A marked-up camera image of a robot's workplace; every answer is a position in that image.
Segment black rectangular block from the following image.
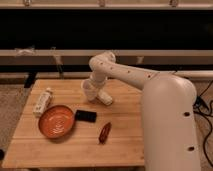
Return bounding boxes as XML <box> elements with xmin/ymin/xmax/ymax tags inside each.
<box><xmin>75</xmin><ymin>110</ymin><xmax>97</xmax><ymax>123</ymax></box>

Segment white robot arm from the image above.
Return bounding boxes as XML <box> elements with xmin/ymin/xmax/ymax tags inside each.
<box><xmin>89</xmin><ymin>52</ymin><xmax>201</xmax><ymax>171</ymax></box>

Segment cream rectangular block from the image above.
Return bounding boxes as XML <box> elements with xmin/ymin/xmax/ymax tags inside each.
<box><xmin>97</xmin><ymin>91</ymin><xmax>113</xmax><ymax>106</ymax></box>

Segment white ceramic cup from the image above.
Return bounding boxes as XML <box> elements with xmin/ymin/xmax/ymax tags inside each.
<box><xmin>81</xmin><ymin>79</ymin><xmax>98</xmax><ymax>101</ymax></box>

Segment black cables on floor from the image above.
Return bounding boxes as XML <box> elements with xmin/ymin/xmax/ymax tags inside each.
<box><xmin>192</xmin><ymin>79</ymin><xmax>213</xmax><ymax>168</ymax></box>

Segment dark red chili pepper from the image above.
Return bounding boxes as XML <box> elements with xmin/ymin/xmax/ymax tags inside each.
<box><xmin>99</xmin><ymin>122</ymin><xmax>112</xmax><ymax>144</ymax></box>

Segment wooden table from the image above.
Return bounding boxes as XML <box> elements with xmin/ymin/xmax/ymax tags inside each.
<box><xmin>3</xmin><ymin>79</ymin><xmax>144</xmax><ymax>168</ymax></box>

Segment white plastic bottle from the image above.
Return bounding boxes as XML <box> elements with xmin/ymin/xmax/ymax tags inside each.
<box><xmin>33</xmin><ymin>87</ymin><xmax>53</xmax><ymax>117</ymax></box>

